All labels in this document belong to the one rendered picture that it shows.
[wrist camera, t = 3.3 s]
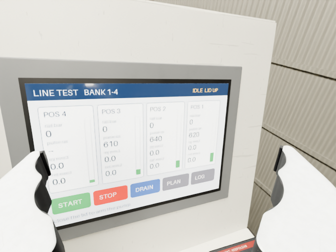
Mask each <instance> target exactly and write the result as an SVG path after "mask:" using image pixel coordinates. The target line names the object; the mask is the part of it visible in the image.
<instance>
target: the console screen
mask: <svg viewBox="0 0 336 252"><path fill-rule="evenodd" d="M241 77H242V66H227V65H202V64H177V63H152V62H128V61H103V60H78V59H53V58H28V57H4V56H0V110H1V115H2V120H3V125H4V130H5V135H6V141H7V146H8V151H9V156H10V161H11V167H12V169H13V168H14V167H15V166H16V165H17V164H19V163H20V162H21V161H22V160H23V159H24V158H25V157H26V156H27V155H29V154H30V153H31V152H34V151H45V153H46V156H47V160H48V164H49V168H50V172H51V175H50V176H48V180H47V182H46V188H47V190H48V193H49V195H50V198H51V200H52V203H51V206H50V209H49V211H48V215H50V216H51V218H52V219H53V222H54V224H55V226H56V229H57V231H58V233H59V236H60V238H61V240H62V241H66V240H70V239H74V238H77V237H81V236H85V235H89V234H93V233H96V232H100V231H104V230H108V229H111V228H115V227H119V226H123V225H126V224H130V223H134V222H138V221H142V220H145V219H149V218H153V217H157V216H160V215H164V214H168V213H172V212H176V211H179V210H183V209H187V208H191V207H194V206H198V205H202V204H206V203H209V202H213V201H217V200H221V199H225V198H227V197H228V194H229V185H230V176H231V167H232V158H233V149H234V140H235V131H236V122H237V113H238V104H239V95H240V86H241Z"/></svg>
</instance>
